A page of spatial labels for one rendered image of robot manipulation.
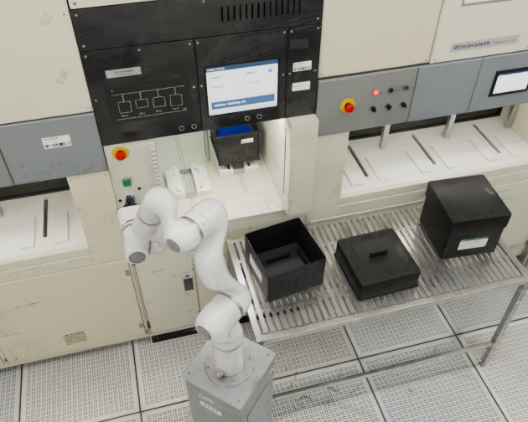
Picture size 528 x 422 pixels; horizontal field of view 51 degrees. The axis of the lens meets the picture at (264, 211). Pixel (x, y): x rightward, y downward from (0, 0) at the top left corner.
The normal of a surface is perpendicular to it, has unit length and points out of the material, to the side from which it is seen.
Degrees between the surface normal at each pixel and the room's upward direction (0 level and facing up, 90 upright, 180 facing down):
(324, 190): 90
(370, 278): 0
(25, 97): 90
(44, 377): 0
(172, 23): 90
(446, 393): 0
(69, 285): 90
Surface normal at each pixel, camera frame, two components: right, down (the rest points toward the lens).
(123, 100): 0.26, 0.67
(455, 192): 0.00, -0.72
